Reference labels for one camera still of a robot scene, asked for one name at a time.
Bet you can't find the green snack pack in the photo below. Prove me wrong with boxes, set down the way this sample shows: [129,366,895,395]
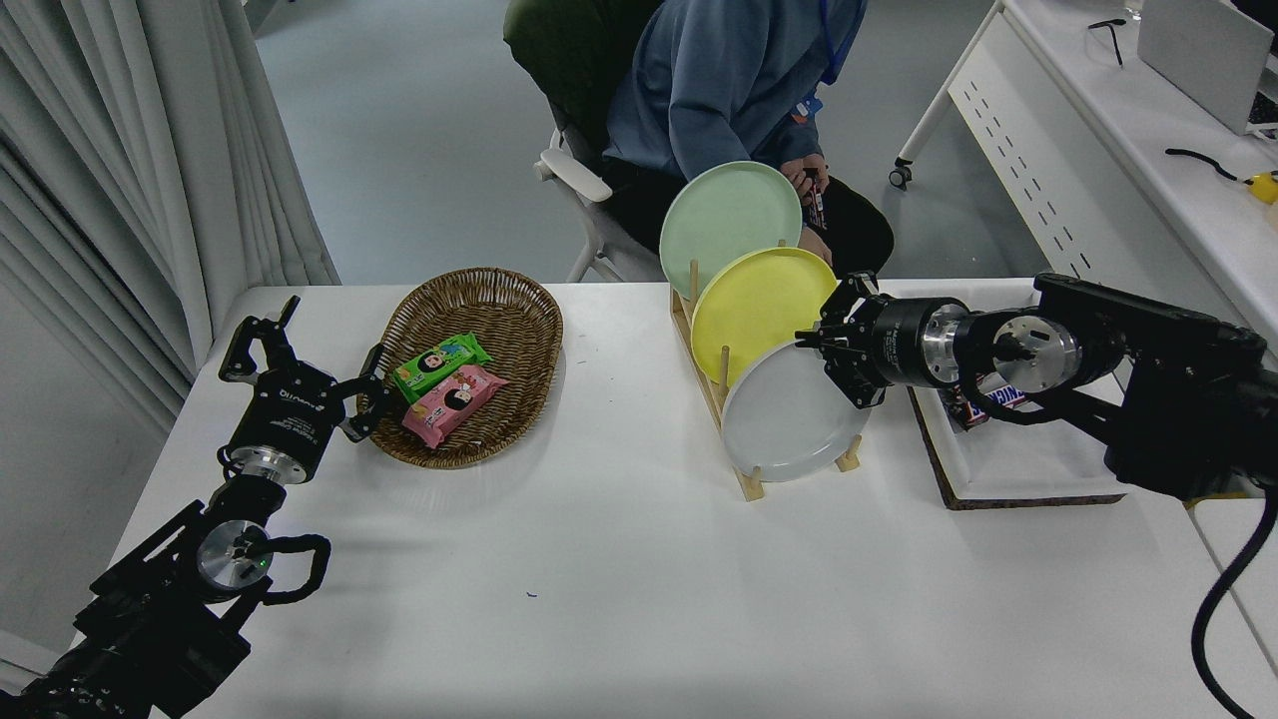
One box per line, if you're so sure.
[390,333,493,405]

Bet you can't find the black glasses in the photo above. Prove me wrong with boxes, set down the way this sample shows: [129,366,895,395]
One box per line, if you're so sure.
[1086,18,1127,69]

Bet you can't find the pink snack pack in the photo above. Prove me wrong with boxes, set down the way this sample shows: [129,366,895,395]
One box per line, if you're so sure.
[401,364,509,448]

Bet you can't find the white tray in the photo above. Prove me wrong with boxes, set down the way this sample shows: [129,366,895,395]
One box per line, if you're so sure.
[879,279,1129,498]

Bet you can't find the white curtain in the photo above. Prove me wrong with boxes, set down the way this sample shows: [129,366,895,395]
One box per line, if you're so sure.
[0,0,340,430]

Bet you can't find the yellow plate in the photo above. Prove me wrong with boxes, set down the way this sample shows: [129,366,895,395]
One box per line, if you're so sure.
[690,247,840,388]

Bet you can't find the white office chair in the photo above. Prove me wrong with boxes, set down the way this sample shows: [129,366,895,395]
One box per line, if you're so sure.
[532,100,665,284]

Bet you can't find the wooden plate rack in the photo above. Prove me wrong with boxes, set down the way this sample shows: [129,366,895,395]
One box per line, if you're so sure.
[669,260,865,502]

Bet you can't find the white side table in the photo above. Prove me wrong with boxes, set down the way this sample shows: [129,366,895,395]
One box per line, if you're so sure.
[1188,494,1278,680]

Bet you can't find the black cable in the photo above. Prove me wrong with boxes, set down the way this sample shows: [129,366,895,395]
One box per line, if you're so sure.
[1164,148,1249,186]

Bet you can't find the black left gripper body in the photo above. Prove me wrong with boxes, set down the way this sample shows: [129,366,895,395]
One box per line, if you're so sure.
[232,363,342,458]

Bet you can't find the grey plate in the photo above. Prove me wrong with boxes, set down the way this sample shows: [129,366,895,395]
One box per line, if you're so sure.
[720,340,872,483]

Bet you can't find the white desk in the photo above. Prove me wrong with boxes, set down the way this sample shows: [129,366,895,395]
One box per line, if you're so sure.
[889,0,1278,341]

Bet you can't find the person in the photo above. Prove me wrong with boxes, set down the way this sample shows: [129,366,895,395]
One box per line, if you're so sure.
[602,0,896,281]

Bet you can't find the brown snickers bar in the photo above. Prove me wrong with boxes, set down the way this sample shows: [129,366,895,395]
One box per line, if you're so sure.
[958,374,1029,430]

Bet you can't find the white laptop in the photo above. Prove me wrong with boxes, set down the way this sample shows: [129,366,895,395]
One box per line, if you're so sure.
[1136,0,1278,137]

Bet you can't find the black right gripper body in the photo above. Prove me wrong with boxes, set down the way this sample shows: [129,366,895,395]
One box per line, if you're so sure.
[865,298,930,388]

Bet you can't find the brown wicker basket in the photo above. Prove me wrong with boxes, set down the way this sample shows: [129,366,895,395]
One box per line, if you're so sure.
[370,267,564,470]

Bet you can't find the person's right hand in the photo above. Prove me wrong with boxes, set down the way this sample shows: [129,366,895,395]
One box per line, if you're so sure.
[781,155,830,198]

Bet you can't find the pale green plate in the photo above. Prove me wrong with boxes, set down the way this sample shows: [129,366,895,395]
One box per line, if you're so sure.
[659,161,804,299]

